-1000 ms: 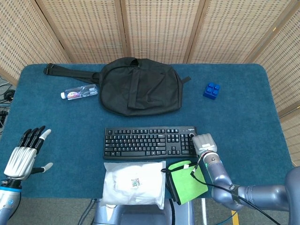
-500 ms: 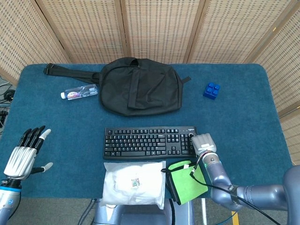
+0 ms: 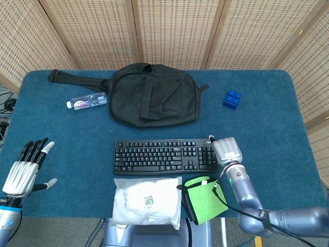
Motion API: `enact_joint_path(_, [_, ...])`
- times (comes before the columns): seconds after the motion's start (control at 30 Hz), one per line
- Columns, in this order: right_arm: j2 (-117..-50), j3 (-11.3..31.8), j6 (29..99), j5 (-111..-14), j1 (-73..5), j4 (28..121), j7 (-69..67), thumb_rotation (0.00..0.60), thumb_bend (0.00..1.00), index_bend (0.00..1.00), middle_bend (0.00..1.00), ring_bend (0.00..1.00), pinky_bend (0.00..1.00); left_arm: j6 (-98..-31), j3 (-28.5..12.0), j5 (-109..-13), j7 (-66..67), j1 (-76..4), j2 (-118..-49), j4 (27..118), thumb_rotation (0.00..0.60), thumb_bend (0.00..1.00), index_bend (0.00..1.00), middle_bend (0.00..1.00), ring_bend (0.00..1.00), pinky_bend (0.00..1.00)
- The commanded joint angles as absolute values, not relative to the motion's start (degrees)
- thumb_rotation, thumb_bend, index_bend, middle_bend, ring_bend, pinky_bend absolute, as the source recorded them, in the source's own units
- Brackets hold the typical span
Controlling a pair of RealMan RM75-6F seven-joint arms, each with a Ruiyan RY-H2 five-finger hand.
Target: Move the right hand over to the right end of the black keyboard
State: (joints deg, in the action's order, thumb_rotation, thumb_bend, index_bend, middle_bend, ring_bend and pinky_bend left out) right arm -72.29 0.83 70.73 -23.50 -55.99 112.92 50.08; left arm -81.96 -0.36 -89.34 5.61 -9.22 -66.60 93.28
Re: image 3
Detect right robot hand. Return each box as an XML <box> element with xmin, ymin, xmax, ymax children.
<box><xmin>208</xmin><ymin>134</ymin><xmax>244</xmax><ymax>167</ymax></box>

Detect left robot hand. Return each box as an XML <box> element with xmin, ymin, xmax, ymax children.
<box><xmin>2</xmin><ymin>137</ymin><xmax>58</xmax><ymax>199</ymax></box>

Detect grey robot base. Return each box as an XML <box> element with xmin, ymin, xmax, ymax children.
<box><xmin>102</xmin><ymin>217</ymin><xmax>214</xmax><ymax>247</ymax></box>

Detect black keyboard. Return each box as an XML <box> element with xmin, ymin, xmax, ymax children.
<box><xmin>113</xmin><ymin>138</ymin><xmax>220</xmax><ymax>177</ymax></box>

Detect blue toy building brick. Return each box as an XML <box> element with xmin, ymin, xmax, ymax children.
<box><xmin>222</xmin><ymin>90</ymin><xmax>243</xmax><ymax>111</ymax></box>

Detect green and black pouch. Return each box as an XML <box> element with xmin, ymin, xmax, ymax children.
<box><xmin>176</xmin><ymin>175</ymin><xmax>229</xmax><ymax>226</ymax></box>

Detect blue table mat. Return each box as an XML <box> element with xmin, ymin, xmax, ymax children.
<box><xmin>0</xmin><ymin>68</ymin><xmax>327</xmax><ymax>219</ymax></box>

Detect black sling bag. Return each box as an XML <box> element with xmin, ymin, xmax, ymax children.
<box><xmin>47</xmin><ymin>63</ymin><xmax>210</xmax><ymax>128</ymax></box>

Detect white plastic packaged cloth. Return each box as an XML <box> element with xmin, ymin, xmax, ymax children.
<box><xmin>111</xmin><ymin>176</ymin><xmax>183</xmax><ymax>231</ymax></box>

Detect clear plastic water bottle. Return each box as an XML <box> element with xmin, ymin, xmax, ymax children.
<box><xmin>66</xmin><ymin>92</ymin><xmax>108</xmax><ymax>110</ymax></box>

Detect woven bamboo folding screen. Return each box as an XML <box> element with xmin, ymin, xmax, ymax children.
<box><xmin>0</xmin><ymin>0</ymin><xmax>329</xmax><ymax>192</ymax></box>

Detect black floor cables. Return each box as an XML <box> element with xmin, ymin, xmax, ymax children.
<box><xmin>0</xmin><ymin>87</ymin><xmax>19</xmax><ymax>141</ymax></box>

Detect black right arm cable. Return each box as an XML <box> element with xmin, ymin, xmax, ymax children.
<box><xmin>212</xmin><ymin>180</ymin><xmax>317</xmax><ymax>247</ymax></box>

